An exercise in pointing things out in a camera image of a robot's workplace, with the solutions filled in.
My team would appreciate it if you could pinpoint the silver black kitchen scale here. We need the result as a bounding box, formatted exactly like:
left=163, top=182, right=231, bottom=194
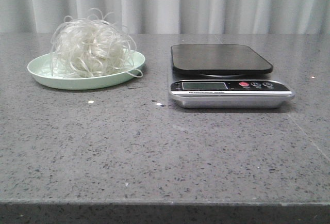
left=168, top=44, right=295, bottom=109

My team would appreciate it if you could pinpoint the light green plastic plate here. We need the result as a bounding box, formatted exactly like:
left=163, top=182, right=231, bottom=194
left=27, top=51, right=145, bottom=90

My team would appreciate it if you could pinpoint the white pleated curtain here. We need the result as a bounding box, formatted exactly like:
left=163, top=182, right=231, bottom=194
left=1, top=0, right=329, bottom=34

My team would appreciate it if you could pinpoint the white vermicelli noodle bundle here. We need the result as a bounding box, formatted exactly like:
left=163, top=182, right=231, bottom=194
left=49, top=8, right=143, bottom=78

